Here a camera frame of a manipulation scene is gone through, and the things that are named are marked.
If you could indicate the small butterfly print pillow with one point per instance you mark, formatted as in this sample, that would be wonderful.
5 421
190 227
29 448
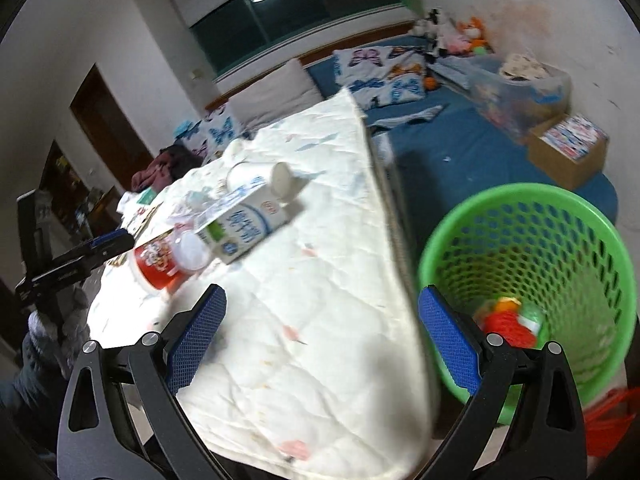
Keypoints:
212 132

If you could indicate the orange fox plush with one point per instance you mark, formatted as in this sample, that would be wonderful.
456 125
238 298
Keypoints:
474 32

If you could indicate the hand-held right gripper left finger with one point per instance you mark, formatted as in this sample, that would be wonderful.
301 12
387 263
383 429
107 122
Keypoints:
197 341

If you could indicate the window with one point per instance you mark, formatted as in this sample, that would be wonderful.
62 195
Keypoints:
300 20

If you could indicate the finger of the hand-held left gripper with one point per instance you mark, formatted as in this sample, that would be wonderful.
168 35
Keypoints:
112 241
70 272

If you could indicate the dark clothes pile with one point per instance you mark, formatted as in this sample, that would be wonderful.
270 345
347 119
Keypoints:
162 165

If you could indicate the small orange ball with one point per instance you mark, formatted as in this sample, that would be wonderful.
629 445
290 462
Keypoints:
431 83

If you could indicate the dark wooden door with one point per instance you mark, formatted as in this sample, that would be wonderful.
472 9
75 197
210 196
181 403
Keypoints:
107 125

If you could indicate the red label cup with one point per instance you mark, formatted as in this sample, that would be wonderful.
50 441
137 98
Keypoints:
157 262

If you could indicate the small clear wrapper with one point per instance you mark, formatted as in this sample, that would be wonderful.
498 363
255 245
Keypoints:
200 206

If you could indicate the grey sock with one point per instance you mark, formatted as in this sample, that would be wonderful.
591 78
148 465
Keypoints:
410 116

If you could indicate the cardboard box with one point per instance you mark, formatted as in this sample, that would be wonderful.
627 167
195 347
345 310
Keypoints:
565 170

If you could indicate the large butterfly print pillow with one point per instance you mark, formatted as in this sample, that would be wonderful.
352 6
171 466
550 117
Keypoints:
380 77

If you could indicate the green tissue pack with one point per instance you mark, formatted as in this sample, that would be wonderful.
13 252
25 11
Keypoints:
146 196

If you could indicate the dark cabinet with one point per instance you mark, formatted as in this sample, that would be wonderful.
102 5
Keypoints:
75 190

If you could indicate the small white bottle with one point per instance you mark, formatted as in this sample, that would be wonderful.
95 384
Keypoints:
252 176

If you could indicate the cream spotted cloth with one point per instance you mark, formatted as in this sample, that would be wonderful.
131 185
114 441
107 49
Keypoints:
520 66

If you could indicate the grey pillow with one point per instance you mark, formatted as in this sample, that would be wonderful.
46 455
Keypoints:
277 95

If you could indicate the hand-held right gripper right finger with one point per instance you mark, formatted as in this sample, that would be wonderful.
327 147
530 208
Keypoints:
447 342

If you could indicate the blue bed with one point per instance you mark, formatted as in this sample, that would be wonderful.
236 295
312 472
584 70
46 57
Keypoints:
475 160

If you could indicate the green plastic basket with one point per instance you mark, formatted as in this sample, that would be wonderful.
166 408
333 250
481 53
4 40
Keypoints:
590 310

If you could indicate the black and white cow plush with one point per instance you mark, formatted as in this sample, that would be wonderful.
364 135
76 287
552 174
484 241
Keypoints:
436 30

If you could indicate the red foam fruit net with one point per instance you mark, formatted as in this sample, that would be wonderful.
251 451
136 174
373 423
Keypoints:
507 330

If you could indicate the stack of picture books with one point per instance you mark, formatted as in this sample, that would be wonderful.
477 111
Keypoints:
575 135

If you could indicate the white milk carton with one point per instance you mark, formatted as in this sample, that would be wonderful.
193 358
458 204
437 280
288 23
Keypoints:
245 222

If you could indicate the red plastic stool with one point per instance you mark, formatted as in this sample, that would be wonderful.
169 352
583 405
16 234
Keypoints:
610 425

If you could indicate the white quilted printed mat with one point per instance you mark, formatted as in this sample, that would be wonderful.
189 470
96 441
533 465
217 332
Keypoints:
320 310

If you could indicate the clear plastic storage box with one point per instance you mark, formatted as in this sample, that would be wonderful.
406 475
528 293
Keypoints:
505 100

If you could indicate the pink plush toy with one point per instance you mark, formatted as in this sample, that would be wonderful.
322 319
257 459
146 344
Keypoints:
456 42

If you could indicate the cartoon picture book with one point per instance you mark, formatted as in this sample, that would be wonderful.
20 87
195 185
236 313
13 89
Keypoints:
145 220

